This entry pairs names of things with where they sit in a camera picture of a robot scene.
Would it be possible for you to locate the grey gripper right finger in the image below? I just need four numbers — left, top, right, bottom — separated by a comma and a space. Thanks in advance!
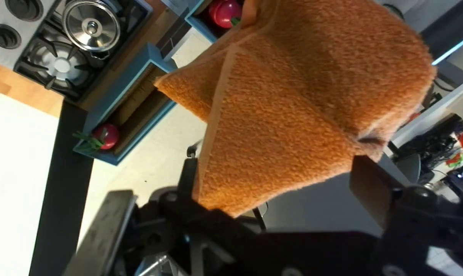
349, 154, 396, 231

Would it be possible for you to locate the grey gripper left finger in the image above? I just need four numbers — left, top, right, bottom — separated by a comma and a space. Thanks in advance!
61, 188, 137, 276

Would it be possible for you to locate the orange towel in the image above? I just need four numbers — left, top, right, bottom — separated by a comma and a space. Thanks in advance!
153, 0, 438, 219

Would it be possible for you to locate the toy radish with leaves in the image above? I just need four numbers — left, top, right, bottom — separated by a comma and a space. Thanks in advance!
206, 0, 243, 30
73, 121, 122, 153

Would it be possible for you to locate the wooden countertop board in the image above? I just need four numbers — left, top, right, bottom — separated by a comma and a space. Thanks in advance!
0, 56, 65, 119

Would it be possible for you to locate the grey toy stove top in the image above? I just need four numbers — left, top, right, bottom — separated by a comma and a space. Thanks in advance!
0, 0, 154, 101

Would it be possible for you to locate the black stove knob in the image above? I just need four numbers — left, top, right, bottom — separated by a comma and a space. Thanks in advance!
4, 0, 44, 23
0, 23, 24, 52

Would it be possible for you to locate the short blue planter box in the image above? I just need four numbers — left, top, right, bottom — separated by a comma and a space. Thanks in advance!
160, 0, 243, 44

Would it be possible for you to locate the black metal kitchen frame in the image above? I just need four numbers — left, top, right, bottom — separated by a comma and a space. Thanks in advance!
27, 99, 94, 276

